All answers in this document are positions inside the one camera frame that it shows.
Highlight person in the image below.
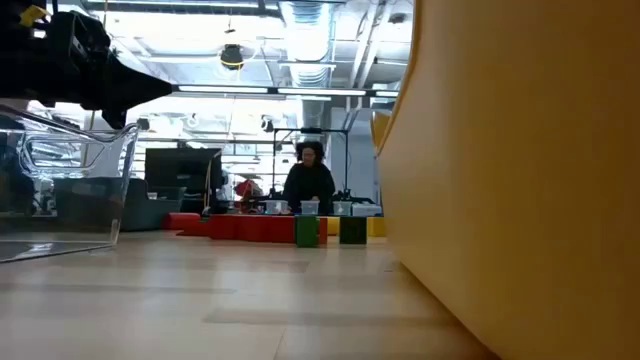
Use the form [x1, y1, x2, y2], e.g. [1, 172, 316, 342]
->
[282, 140, 337, 216]

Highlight yellow plastic bin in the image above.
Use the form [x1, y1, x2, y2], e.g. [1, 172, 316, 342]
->
[370, 0, 640, 360]

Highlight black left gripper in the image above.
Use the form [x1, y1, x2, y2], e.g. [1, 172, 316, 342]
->
[0, 0, 174, 130]

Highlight teal plastic bin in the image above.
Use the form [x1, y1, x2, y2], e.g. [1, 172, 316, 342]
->
[54, 177, 187, 232]

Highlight small green toy block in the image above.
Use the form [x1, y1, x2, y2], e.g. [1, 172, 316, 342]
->
[339, 215, 368, 246]
[294, 214, 320, 249]

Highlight white plastic box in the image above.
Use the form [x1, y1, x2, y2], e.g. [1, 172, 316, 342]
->
[351, 203, 383, 218]

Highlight black hanging ceiling device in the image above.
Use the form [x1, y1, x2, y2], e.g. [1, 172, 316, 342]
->
[219, 29, 246, 71]

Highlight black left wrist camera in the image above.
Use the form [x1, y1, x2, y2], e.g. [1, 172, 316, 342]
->
[50, 10, 112, 56]

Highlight yellow rectangular toy block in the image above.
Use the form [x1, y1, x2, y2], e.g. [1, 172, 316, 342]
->
[366, 216, 388, 238]

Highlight yellow extension cord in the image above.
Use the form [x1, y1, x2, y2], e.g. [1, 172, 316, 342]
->
[202, 153, 224, 214]

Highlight long ceiling strip light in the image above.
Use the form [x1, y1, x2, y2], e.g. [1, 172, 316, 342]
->
[172, 83, 401, 99]

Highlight black computer monitor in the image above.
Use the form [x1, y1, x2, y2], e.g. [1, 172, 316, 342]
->
[144, 147, 224, 194]

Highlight clear plastic bin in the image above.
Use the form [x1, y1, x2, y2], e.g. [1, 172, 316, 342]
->
[0, 103, 141, 265]

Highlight silver ventilation duct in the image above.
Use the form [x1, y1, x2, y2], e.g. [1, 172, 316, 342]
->
[278, 0, 337, 130]

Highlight yellow label tag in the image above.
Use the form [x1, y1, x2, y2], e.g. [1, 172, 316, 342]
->
[19, 4, 50, 28]

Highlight red background object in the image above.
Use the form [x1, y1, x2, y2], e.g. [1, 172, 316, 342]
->
[234, 178, 265, 214]

